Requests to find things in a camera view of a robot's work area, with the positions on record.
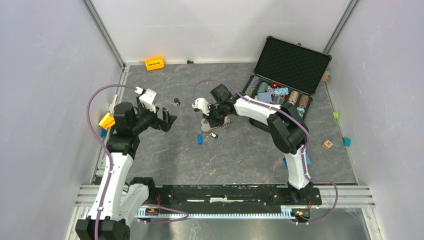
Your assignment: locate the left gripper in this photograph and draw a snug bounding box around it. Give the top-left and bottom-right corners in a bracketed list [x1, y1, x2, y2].
[131, 95, 176, 134]

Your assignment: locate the blue key tag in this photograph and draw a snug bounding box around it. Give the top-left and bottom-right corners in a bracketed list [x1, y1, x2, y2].
[197, 133, 203, 145]

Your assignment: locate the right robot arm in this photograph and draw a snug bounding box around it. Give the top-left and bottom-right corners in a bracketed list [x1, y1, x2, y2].
[201, 84, 313, 204]

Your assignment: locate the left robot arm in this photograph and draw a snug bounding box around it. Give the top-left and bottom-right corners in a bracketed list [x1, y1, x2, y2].
[75, 102, 177, 240]

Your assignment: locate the small black key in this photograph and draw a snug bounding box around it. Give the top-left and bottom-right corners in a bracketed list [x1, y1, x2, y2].
[171, 98, 181, 108]

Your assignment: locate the yellow orange block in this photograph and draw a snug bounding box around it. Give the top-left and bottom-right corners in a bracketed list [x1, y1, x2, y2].
[98, 112, 116, 130]

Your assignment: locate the orange toy block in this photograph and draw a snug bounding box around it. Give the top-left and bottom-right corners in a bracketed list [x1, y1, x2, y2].
[144, 56, 165, 71]

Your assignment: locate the small blue block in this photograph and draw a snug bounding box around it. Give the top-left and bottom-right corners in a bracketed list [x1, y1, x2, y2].
[100, 129, 108, 139]

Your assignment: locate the black poker chip case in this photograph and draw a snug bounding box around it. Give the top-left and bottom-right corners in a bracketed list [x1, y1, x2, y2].
[242, 36, 332, 118]

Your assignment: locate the blue green brick stack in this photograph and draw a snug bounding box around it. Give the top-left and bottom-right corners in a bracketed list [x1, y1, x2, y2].
[283, 154, 312, 168]

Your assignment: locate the tan cube by case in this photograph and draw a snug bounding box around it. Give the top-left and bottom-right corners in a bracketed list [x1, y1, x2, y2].
[322, 70, 331, 82]

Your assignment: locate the wooden letter cube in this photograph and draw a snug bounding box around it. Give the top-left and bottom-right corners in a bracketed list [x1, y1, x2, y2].
[321, 140, 334, 150]

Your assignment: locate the teal cube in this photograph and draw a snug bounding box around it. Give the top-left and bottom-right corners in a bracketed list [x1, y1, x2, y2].
[342, 136, 351, 148]

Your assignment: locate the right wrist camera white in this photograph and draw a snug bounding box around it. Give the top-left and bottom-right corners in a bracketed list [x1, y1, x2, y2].
[191, 97, 210, 116]

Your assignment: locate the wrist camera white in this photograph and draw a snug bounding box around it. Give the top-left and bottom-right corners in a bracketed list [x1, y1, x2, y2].
[191, 97, 210, 116]
[134, 86, 159, 113]

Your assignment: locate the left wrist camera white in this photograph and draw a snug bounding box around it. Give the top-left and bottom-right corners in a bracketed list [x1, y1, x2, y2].
[134, 86, 159, 113]

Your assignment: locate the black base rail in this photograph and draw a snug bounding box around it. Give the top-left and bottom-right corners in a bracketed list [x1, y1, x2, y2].
[146, 184, 323, 215]

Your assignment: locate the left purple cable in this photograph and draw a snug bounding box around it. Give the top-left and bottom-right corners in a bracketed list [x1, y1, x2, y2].
[86, 84, 137, 240]

